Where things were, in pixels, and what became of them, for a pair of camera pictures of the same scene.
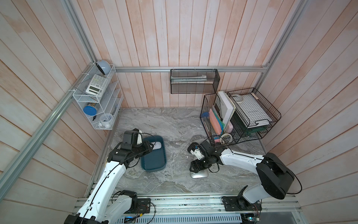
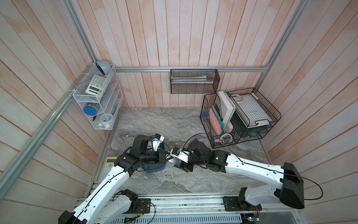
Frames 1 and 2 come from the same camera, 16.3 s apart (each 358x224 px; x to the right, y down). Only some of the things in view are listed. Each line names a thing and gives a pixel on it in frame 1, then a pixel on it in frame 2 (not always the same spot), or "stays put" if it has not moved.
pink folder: (214, 122) stays put
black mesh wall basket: (194, 80) stays put
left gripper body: (141, 149) to (152, 156)
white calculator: (97, 86) stays put
